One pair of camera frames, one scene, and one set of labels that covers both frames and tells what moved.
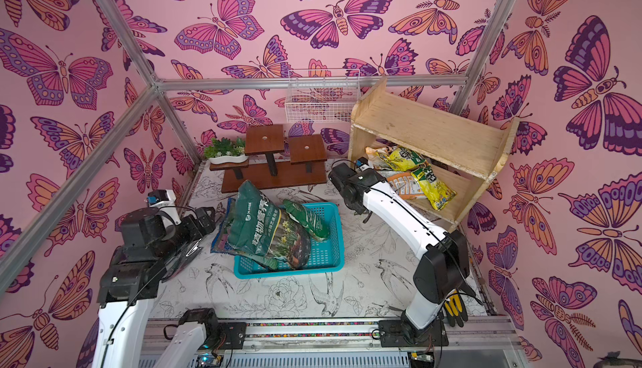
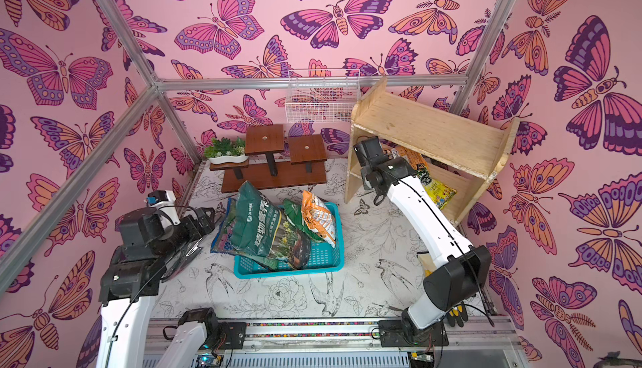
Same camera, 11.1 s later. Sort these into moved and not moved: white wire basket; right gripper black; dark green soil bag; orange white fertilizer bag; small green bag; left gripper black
Moved: orange white fertilizer bag; right gripper black
Not moved: white wire basket; small green bag; left gripper black; dark green soil bag
